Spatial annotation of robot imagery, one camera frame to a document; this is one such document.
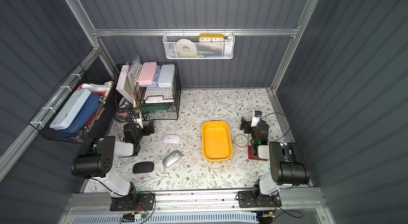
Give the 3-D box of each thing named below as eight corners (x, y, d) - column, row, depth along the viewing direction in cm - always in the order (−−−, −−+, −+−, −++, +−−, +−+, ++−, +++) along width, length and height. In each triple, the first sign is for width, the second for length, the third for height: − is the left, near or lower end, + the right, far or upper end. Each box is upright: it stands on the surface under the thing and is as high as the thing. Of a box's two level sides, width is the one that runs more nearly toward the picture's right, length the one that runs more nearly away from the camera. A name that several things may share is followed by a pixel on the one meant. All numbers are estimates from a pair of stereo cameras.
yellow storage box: (201, 163, 87) (201, 159, 82) (202, 126, 103) (202, 120, 98) (232, 163, 87) (234, 159, 82) (228, 126, 102) (229, 120, 98)
